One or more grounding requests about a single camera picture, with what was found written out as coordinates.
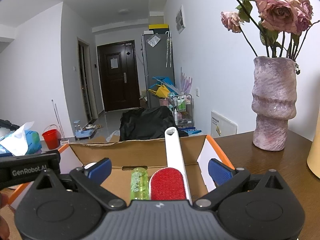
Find white round cap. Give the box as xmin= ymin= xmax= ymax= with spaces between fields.
xmin=84 ymin=162 xmax=96 ymax=170

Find green spray bottle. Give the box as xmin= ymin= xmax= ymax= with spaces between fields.
xmin=130 ymin=167 xmax=150 ymax=200

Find red white lint brush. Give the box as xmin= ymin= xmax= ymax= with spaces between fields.
xmin=149 ymin=127 xmax=192 ymax=203

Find person's hand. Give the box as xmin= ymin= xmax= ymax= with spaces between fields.
xmin=0 ymin=192 xmax=11 ymax=240

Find blue tissue pack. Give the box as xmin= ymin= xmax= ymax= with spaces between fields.
xmin=0 ymin=121 xmax=43 ymax=157

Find red bucket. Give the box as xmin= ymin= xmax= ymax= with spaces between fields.
xmin=42 ymin=124 xmax=60 ymax=150

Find black bag on chair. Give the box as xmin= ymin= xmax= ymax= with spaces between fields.
xmin=119 ymin=106 xmax=188 ymax=141

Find pink textured vase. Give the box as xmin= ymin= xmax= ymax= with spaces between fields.
xmin=252 ymin=56 xmax=297 ymax=152

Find cream thermos jug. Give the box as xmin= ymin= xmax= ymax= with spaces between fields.
xmin=307 ymin=115 xmax=320 ymax=178

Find dark entrance door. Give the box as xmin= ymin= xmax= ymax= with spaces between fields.
xmin=97 ymin=41 xmax=140 ymax=112

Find yellow bag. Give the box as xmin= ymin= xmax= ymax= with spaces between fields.
xmin=148 ymin=85 xmax=170 ymax=99

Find grey refrigerator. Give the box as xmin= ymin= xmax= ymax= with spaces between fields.
xmin=142 ymin=34 xmax=175 ymax=108

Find dried pink roses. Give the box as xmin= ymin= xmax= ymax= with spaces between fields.
xmin=220 ymin=0 xmax=316 ymax=61

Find wire trolley with bottles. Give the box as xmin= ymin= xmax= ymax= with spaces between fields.
xmin=168 ymin=94 xmax=194 ymax=128

